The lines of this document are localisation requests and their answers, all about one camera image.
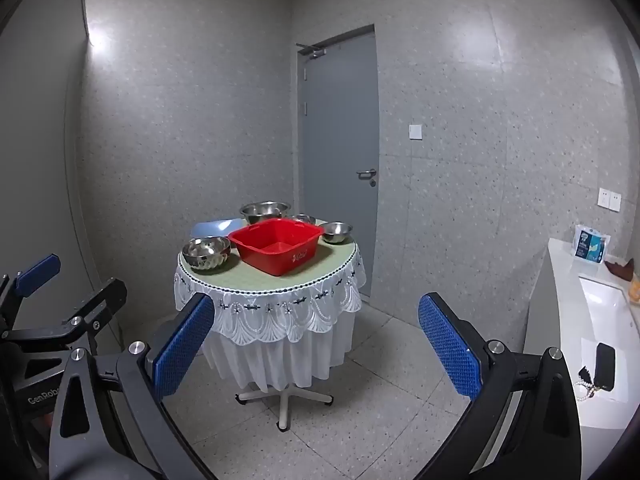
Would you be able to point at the white table pedestal base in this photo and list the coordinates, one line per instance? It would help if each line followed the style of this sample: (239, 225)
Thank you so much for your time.
(285, 400)

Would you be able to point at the blue and white tissue packet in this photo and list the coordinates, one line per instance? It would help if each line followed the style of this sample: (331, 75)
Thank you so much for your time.
(590, 246)

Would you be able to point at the ribbed steel bowl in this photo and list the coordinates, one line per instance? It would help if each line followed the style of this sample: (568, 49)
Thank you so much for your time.
(205, 255)

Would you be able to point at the orange item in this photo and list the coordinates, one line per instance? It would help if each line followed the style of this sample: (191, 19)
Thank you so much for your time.
(636, 290)

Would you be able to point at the light blue plate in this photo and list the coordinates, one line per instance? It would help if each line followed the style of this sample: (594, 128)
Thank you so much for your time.
(212, 228)

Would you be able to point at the round table, white tablecloth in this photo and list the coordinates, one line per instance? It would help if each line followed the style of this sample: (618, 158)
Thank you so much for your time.
(280, 305)

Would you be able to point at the small steel bowl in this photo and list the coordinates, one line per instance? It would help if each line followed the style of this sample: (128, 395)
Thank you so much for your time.
(303, 218)

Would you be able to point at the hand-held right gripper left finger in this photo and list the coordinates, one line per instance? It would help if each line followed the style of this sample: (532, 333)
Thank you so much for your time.
(184, 347)

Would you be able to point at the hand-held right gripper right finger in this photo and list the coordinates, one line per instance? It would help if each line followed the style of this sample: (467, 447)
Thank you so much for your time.
(447, 347)

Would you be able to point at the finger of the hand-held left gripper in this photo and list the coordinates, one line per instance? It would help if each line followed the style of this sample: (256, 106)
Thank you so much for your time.
(95, 305)
(37, 270)

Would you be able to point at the medium steel bowl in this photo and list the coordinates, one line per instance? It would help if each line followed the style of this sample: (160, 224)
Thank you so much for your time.
(336, 232)

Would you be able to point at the white sink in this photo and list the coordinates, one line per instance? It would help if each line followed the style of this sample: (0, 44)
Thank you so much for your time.
(605, 305)

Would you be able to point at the large steel bowl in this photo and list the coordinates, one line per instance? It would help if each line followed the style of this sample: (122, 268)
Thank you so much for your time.
(265, 210)

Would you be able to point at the door closer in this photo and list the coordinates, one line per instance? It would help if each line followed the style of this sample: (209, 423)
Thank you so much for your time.
(312, 51)

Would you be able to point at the white wall outlet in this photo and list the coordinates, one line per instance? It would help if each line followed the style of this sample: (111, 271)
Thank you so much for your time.
(610, 200)

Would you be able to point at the brown cloth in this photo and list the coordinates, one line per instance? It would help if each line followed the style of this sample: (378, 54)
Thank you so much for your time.
(620, 269)

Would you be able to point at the white light switch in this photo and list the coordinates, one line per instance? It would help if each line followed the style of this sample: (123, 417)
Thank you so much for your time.
(415, 131)

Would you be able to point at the white vanity counter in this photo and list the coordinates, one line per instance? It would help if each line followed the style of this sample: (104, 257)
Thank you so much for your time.
(557, 285)

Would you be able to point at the grey door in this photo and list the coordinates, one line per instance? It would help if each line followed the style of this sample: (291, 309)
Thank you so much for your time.
(335, 135)

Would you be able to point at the black key fob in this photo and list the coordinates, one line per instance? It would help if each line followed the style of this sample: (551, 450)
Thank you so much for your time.
(605, 366)

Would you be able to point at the red plastic basin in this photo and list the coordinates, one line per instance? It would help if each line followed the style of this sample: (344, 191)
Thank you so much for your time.
(272, 242)

